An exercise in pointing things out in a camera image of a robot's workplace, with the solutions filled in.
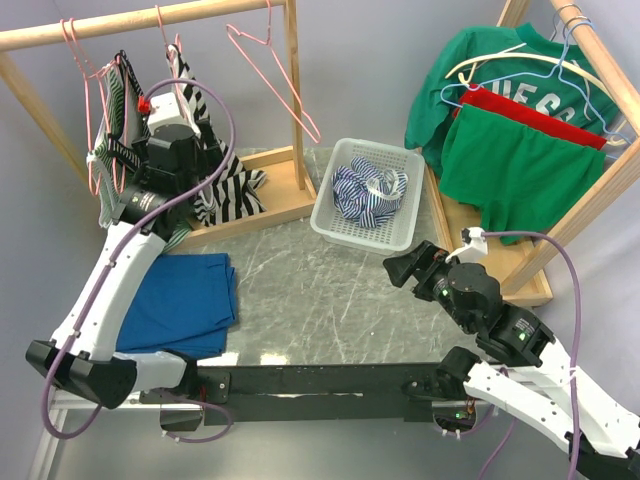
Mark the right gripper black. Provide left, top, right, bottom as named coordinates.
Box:
left=380, top=238, right=473, bottom=331

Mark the green striped tank top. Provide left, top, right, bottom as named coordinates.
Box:
left=84, top=49, right=194, bottom=251

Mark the black white striped tank top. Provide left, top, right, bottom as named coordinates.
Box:
left=164, top=43, right=269, bottom=227

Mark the blue white striped tank top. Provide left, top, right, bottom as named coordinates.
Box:
left=331, top=156, right=409, bottom=229

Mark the pink hanger with blue top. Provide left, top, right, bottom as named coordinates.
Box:
left=224, top=0, right=321, bottom=145

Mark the blue cloth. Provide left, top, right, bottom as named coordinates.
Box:
left=116, top=253, right=238, bottom=360

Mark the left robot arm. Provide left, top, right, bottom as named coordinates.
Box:
left=26, top=124, right=223, bottom=409

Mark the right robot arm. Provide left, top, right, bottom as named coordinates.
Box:
left=383, top=241, right=639, bottom=479

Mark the red cloth on hanger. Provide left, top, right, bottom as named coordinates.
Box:
left=459, top=88, right=606, bottom=150

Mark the cream white hanger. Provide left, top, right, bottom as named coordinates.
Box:
left=444, top=42, right=629, bottom=147

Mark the white plastic perforated basket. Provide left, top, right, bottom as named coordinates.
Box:
left=310, top=138, right=425, bottom=256

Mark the left wooden clothes rack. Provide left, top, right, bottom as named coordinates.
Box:
left=1, top=1, right=317, bottom=249

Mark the wooden clothes rack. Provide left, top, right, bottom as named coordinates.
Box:
left=424, top=25, right=639, bottom=307
left=1, top=1, right=317, bottom=249

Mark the right wooden clothes rack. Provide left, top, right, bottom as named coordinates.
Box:
left=424, top=25, right=639, bottom=307

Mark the black base beam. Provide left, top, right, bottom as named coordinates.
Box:
left=139, top=362, right=496, bottom=426

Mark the green t-shirt front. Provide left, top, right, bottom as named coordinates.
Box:
left=439, top=105, right=605, bottom=233

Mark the green sweatshirt with letters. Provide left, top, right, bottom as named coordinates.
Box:
left=404, top=24, right=619, bottom=175

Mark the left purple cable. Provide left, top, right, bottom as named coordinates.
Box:
left=42, top=78, right=236, bottom=444

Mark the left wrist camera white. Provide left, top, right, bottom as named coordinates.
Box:
left=137, top=92, right=188, bottom=135

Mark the aluminium frame rail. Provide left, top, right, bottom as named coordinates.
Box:
left=29, top=389, right=141, bottom=480

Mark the light blue wire hanger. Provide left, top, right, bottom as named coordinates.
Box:
left=444, top=43, right=631, bottom=147

